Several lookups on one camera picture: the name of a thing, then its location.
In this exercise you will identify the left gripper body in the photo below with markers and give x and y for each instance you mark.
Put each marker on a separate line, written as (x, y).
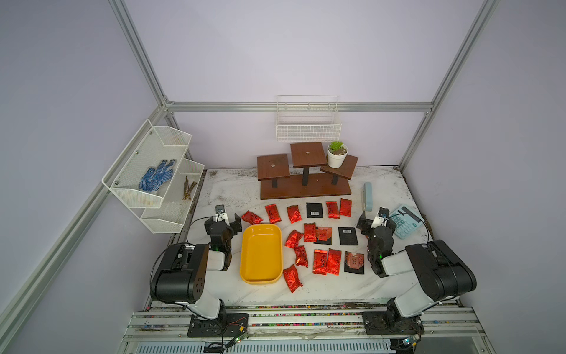
(228, 242)

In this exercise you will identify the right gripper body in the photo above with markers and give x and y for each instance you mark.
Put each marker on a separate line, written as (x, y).
(371, 253)

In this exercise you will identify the red foil tea bag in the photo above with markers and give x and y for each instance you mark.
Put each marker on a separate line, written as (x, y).
(333, 261)
(252, 218)
(333, 210)
(346, 207)
(291, 277)
(320, 262)
(301, 256)
(293, 239)
(294, 214)
(310, 233)
(273, 214)

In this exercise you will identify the red foil tea bag front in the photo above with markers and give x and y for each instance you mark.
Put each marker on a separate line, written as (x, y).
(273, 214)

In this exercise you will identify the black red label tea bag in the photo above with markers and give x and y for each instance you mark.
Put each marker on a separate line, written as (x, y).
(323, 235)

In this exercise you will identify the black tea bag barcode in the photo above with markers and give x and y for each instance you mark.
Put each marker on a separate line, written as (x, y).
(314, 210)

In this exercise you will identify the red foil tea bag top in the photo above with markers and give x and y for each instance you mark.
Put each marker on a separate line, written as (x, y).
(294, 214)

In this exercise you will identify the red foil tea bag bottom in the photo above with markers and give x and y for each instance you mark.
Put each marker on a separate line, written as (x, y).
(301, 256)

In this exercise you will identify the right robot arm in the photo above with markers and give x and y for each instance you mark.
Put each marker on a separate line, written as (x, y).
(441, 275)

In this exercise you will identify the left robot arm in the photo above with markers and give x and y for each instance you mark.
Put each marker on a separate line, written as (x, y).
(180, 275)

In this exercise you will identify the yellow storage box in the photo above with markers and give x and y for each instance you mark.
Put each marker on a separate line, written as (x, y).
(261, 260)

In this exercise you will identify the light blue calculator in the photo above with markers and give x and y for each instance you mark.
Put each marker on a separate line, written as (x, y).
(407, 221)

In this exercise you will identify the light blue stapler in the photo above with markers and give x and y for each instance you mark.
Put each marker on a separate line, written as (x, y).
(367, 197)

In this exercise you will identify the brown twigs in shelf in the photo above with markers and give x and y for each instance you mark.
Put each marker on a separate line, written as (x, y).
(189, 185)

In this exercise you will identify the brown wooden tiered stand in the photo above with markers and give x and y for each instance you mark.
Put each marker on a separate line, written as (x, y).
(304, 174)

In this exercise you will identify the white potted green plant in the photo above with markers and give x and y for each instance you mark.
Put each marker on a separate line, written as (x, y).
(336, 154)

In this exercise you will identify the blue work glove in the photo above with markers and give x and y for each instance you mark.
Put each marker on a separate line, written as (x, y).
(154, 178)

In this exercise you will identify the white mesh two-tier shelf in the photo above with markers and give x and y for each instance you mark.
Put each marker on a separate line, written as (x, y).
(162, 211)

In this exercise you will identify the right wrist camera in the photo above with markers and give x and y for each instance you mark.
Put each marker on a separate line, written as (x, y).
(382, 218)

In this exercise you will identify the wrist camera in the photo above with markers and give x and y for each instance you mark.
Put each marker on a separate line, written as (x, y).
(220, 214)
(382, 218)

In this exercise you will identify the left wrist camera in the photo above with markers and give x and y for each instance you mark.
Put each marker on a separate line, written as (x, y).
(220, 214)

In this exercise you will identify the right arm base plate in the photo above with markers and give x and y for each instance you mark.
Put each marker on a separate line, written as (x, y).
(390, 323)

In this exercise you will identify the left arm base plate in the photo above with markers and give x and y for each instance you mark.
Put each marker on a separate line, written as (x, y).
(226, 325)

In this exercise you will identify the white wire wall basket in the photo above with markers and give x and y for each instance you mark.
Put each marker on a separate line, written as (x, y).
(304, 118)

